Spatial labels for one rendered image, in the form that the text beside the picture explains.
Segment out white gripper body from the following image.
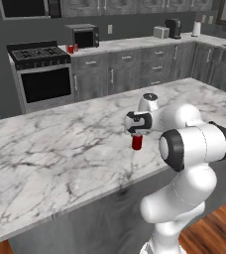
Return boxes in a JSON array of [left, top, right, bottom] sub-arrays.
[[124, 110, 154, 136]]

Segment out black and steel stove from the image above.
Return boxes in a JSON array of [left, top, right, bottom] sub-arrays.
[[6, 40, 75, 115]]

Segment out grey kitchen island base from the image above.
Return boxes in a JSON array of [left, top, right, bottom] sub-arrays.
[[7, 137, 226, 254]]

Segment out grey lower cupboards long run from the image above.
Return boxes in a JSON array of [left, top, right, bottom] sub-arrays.
[[70, 42, 196, 102]]

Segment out silver toaster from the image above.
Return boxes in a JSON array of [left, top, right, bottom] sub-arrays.
[[153, 25, 170, 40]]

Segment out black toaster oven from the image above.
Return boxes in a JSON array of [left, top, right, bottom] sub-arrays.
[[64, 23, 101, 50]]

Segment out grey lower cupboards side run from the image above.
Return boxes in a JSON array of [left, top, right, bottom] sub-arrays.
[[189, 42, 226, 97]]

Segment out black coffee machine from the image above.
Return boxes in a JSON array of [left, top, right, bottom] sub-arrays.
[[165, 18, 183, 40]]

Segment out white paper towel roll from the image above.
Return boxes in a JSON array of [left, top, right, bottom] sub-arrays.
[[190, 20, 203, 38]]

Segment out grey upper cupboards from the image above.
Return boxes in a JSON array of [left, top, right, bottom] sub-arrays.
[[59, 0, 216, 19]]

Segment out black wall microwave oven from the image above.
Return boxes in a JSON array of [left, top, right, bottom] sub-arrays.
[[0, 0, 62, 21]]

